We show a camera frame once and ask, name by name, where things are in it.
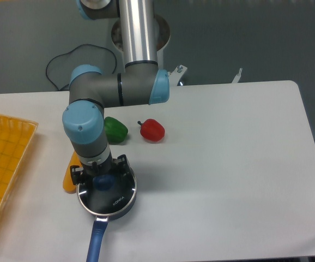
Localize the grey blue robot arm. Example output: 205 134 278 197
62 1 169 184

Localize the yellow baguette bread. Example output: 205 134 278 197
62 152 82 194

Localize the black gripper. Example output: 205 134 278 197
70 154 130 186

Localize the black cable on floor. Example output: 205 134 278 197
45 44 118 91

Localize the green bell pepper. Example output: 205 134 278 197
104 117 128 144

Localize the blue saucepan with handle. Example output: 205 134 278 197
76 163 138 262

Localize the red bell pepper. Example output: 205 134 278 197
137 118 165 142

